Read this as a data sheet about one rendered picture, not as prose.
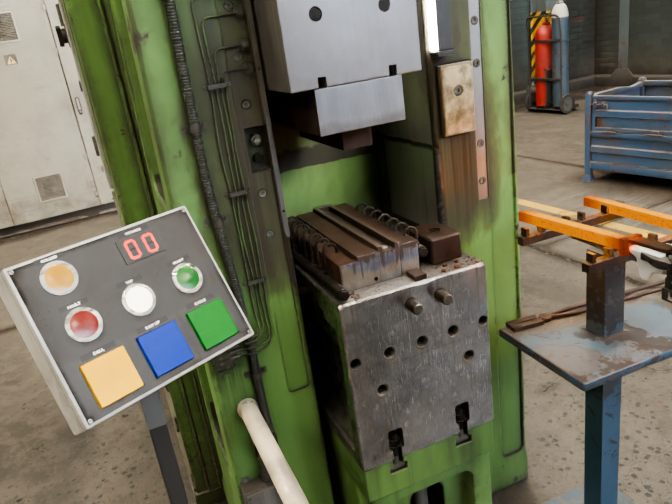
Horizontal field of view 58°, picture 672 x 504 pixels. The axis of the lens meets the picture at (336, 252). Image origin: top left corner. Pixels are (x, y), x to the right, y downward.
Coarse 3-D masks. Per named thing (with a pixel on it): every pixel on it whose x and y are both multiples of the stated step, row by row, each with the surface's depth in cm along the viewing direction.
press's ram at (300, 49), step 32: (256, 0) 125; (288, 0) 115; (320, 0) 118; (352, 0) 120; (384, 0) 123; (256, 32) 131; (288, 32) 117; (320, 32) 119; (352, 32) 122; (384, 32) 124; (416, 32) 127; (288, 64) 119; (320, 64) 121; (352, 64) 124; (384, 64) 126; (416, 64) 129
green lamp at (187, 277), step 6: (180, 270) 110; (186, 270) 111; (192, 270) 112; (180, 276) 110; (186, 276) 110; (192, 276) 111; (198, 276) 112; (180, 282) 109; (186, 282) 110; (192, 282) 111; (198, 282) 112; (186, 288) 110; (192, 288) 110
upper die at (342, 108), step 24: (288, 96) 138; (312, 96) 124; (336, 96) 124; (360, 96) 126; (384, 96) 128; (288, 120) 143; (312, 120) 127; (336, 120) 126; (360, 120) 128; (384, 120) 130
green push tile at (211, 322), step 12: (216, 300) 112; (192, 312) 108; (204, 312) 110; (216, 312) 111; (192, 324) 108; (204, 324) 109; (216, 324) 110; (228, 324) 112; (204, 336) 108; (216, 336) 109; (228, 336) 111; (204, 348) 108
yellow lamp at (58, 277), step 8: (48, 272) 97; (56, 272) 98; (64, 272) 98; (72, 272) 99; (48, 280) 96; (56, 280) 97; (64, 280) 98; (72, 280) 99; (56, 288) 97; (64, 288) 98
